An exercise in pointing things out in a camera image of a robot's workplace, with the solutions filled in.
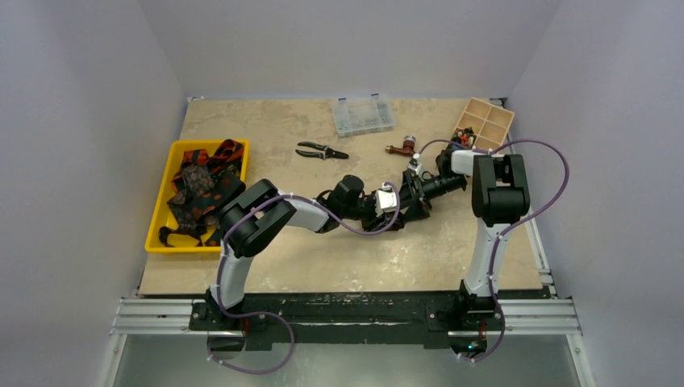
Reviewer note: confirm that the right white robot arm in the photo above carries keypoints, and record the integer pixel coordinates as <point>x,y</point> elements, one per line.
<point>499,199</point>

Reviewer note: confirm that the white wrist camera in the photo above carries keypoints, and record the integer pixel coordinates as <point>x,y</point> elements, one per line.
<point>386,200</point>
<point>415,166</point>

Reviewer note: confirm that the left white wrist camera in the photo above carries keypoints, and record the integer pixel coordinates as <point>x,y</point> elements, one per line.
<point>386,200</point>

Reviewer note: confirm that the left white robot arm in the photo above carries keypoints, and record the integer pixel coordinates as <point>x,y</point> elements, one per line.
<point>249,224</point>

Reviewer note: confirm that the black handled pliers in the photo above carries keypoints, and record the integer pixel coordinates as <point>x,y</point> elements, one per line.
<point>324,152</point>

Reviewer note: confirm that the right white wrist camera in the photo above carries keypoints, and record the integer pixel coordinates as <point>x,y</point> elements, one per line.
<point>415,166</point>

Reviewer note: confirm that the black tie orange hearts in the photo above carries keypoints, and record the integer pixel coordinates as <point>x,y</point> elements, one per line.
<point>206,231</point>

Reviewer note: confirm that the clear plastic organizer box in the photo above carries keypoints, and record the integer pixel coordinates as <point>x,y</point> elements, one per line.
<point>360,116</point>

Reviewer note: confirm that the brown floral tie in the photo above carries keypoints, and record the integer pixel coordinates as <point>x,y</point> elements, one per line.
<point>193,194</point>

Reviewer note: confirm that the wooden compartment tray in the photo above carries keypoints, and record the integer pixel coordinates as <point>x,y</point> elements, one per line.
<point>490,122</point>

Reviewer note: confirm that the dark brown patterned tie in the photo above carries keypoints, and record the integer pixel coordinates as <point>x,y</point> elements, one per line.
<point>410,214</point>

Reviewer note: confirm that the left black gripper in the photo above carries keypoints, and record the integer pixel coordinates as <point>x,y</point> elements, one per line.
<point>369,198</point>

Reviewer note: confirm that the orange black striped tie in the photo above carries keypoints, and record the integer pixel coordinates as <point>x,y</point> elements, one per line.
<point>217,154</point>

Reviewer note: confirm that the yellow plastic bin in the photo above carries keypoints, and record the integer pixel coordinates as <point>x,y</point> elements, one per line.
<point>162,217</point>

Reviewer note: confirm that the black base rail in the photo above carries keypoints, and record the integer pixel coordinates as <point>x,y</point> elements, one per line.
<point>429,319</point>

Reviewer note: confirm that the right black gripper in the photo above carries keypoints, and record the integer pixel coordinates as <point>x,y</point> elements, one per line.
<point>416,185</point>

